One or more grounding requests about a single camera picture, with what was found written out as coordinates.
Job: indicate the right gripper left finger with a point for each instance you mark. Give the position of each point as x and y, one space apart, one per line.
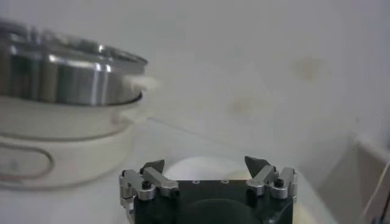
158 181

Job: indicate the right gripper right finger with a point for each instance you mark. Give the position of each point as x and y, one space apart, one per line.
263 179

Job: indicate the white electric cooker base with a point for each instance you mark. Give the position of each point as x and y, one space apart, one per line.
76 158

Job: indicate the round white plate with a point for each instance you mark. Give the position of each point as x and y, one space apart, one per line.
315 208

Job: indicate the white steamed baozi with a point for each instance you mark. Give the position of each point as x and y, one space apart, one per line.
207 169

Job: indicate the stainless steel steamer pot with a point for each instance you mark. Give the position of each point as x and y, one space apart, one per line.
76 79

